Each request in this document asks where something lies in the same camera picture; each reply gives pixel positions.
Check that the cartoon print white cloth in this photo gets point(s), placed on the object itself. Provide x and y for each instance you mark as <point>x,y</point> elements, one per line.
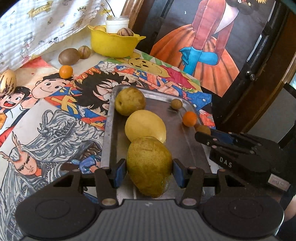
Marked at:
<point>29,28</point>

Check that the yellow fruit in bowl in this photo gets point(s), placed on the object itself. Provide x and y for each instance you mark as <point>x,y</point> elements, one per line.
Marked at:
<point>101,28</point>

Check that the brown kiwi fruit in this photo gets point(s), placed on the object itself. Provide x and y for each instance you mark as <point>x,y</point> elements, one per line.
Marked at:
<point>69,56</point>

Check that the brownish yellow pear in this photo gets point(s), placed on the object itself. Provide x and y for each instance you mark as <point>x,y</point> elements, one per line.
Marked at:
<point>129,100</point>

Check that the striped cream pepino melon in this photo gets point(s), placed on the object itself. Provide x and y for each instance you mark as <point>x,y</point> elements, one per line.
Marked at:
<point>8,82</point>

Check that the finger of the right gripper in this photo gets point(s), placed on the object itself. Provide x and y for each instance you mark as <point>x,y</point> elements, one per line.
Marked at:
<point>237,139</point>
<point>213,142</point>

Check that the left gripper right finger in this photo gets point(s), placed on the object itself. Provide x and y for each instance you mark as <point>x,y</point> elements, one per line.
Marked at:
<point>191,180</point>

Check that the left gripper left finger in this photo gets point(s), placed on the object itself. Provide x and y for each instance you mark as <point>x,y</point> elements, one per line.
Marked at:
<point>107,181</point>

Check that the yellow plastic bowl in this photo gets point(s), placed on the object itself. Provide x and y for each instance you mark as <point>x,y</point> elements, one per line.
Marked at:
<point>113,45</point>

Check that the white jar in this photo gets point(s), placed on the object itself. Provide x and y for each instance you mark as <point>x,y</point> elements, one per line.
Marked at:
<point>113,24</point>

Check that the colourful cartoon table mat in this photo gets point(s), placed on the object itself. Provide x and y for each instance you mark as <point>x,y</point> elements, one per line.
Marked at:
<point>57,124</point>

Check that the small orange kumquat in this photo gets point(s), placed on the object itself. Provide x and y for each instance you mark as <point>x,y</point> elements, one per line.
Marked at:
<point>189,118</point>
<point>66,71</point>

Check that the metal baking tray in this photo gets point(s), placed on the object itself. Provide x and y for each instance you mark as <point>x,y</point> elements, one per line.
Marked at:
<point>180,141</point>

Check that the girl painting poster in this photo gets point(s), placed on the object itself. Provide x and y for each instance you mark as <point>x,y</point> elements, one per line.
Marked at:
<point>211,40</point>

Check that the striped tan melon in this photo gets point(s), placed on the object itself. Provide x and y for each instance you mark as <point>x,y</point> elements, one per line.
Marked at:
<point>84,52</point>

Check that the small brown longan fruit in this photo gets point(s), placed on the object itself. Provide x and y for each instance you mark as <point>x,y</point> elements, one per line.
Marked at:
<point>176,104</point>

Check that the green speckled pear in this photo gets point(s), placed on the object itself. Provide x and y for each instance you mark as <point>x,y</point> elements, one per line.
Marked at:
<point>149,165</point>

